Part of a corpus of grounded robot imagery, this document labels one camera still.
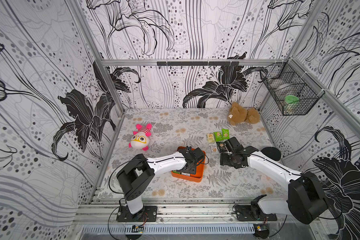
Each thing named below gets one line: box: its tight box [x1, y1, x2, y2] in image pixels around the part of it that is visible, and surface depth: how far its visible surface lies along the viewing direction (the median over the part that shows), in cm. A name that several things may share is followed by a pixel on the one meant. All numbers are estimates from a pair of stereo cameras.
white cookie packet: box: [209, 143, 218, 153], surface depth 99 cm
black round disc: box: [260, 147, 281, 161], surface depth 88 cm
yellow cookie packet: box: [206, 132, 216, 144], surface depth 103 cm
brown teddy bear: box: [227, 101, 261, 126], surface depth 106 cm
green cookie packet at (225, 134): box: [222, 128, 230, 140], surface depth 106 cm
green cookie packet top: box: [213, 131, 224, 142], surface depth 104 cm
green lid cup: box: [283, 95, 300, 114], surface depth 80 cm
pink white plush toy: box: [128, 123, 153, 151], surface depth 96 cm
